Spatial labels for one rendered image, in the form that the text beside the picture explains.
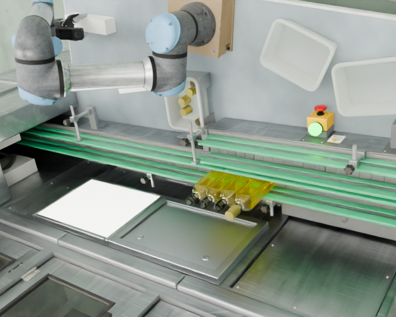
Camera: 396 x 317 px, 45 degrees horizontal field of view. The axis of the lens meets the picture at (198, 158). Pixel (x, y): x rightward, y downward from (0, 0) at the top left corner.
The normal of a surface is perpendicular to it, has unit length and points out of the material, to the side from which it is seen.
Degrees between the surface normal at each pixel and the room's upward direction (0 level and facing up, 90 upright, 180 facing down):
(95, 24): 0
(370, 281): 90
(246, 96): 0
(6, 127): 90
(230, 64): 0
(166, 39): 12
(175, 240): 90
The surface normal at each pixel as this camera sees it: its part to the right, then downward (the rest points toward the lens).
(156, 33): -0.53, 0.24
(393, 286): -0.12, -0.90
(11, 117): 0.82, 0.15
